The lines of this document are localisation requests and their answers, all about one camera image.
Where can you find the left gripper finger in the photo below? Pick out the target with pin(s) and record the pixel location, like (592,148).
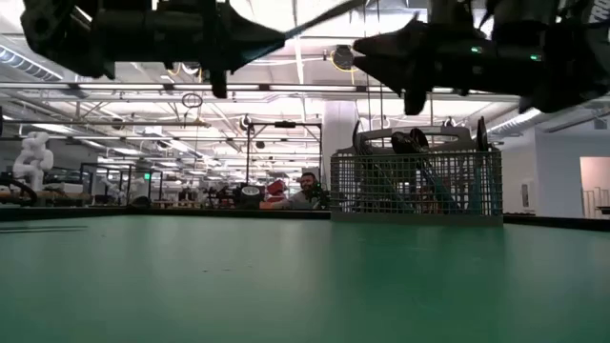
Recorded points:
(252,40)

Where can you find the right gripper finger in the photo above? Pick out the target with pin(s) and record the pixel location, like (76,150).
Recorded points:
(381,71)
(388,40)

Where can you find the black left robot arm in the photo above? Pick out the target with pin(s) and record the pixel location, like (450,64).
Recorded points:
(57,38)

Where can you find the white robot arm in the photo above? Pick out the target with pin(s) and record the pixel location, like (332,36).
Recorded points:
(33,159)

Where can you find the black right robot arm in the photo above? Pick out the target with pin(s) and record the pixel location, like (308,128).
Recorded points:
(572,47)

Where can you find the person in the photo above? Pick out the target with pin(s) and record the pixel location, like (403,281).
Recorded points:
(305,195)

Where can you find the white-rimmed black drum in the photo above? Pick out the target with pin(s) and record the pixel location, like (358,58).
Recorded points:
(251,191)

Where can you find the grey plastic cutlery basket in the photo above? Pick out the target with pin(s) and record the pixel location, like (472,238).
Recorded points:
(429,219)

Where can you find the green table mat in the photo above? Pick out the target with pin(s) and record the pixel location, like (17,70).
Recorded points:
(305,286)

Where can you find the silver ventilation duct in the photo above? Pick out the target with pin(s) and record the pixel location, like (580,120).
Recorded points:
(514,120)

